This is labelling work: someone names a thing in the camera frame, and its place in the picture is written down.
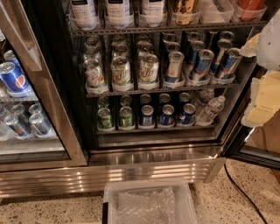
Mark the blue pepsi can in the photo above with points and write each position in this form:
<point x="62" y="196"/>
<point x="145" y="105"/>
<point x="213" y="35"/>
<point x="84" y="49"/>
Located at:
<point x="146" y="117"/>
<point x="167" y="115"/>
<point x="186" y="114"/>

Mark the blue label plastic bottle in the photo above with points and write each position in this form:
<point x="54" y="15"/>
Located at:
<point x="118" y="13"/>

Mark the bubble wrap sheet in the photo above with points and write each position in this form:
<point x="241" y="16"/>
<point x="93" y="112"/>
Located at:
<point x="148" y="207"/>

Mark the open fridge door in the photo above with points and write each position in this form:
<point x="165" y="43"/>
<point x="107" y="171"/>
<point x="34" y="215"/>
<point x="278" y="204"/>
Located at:
<point x="258" y="145"/>

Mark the orange drink bottle top shelf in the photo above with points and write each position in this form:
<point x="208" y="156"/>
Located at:
<point x="248" y="10"/>

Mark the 7up can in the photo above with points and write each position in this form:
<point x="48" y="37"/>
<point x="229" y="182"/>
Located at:
<point x="148" y="72"/>
<point x="121" y="75"/>
<point x="95" y="79"/>

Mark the front left green can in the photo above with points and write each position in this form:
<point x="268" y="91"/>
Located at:
<point x="105" y="120"/>

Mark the front middle 7up can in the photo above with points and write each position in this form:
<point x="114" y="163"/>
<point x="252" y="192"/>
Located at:
<point x="121" y="75"/>

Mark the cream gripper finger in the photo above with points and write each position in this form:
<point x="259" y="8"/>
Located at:
<point x="250" y="49"/>
<point x="265" y="100"/>

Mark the clear plastic bin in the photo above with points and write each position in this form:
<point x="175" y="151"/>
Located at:
<point x="184" y="202"/>

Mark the left plastic bottle top shelf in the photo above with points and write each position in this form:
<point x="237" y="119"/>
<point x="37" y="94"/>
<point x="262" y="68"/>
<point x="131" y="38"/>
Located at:
<point x="84" y="15"/>

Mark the stainless steel fridge base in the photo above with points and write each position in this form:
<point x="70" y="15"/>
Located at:
<point x="199" y="164"/>

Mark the plastic bottle shelf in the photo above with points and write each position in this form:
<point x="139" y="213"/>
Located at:
<point x="84" y="15"/>
<point x="152" y="13"/>

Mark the front left 7up can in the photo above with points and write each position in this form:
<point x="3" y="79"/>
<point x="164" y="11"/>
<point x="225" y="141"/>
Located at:
<point x="95" y="79"/>

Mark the red bull can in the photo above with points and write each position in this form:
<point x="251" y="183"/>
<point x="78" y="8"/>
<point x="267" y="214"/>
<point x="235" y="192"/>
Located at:
<point x="228" y="64"/>
<point x="201" y="67"/>
<point x="173" y="73"/>

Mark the large pepsi can left fridge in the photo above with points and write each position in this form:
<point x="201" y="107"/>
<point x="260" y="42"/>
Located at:
<point x="15" y="80"/>

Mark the closed glass fridge door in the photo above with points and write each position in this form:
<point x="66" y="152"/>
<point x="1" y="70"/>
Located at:
<point x="36" y="38"/>

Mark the yellow drink bottle top shelf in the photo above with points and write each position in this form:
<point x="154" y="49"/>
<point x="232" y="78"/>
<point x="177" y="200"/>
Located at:
<point x="184" y="12"/>

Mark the front right 7up can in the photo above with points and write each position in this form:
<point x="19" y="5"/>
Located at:
<point x="148" y="72"/>

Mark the empty clear plastic tray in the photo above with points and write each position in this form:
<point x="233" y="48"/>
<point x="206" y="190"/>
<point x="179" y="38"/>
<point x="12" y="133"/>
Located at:
<point x="215" y="11"/>

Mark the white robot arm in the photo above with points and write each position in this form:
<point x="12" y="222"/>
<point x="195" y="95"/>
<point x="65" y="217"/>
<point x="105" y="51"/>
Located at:
<point x="268" y="56"/>

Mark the clear water bottle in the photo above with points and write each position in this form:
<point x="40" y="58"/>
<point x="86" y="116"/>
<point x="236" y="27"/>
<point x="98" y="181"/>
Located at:
<point x="210" y="111"/>

